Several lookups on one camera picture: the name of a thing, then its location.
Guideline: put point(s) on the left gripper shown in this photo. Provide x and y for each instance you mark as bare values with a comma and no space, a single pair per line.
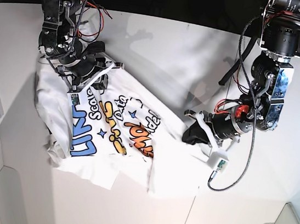
223,126

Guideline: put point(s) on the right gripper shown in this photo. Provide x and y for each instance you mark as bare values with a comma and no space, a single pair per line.
79,73

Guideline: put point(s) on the white printed t-shirt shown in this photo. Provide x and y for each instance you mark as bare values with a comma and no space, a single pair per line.
121,129

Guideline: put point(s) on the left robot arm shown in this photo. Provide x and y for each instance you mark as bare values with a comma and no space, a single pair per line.
267,60

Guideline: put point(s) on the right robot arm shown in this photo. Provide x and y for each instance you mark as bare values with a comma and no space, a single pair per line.
61,31

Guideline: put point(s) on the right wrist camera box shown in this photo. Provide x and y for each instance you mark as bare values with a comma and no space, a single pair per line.
73,98

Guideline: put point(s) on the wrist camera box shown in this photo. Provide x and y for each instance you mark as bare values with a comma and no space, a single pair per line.
73,98
218,161

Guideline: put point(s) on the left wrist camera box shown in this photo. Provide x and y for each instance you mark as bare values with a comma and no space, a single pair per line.
218,161

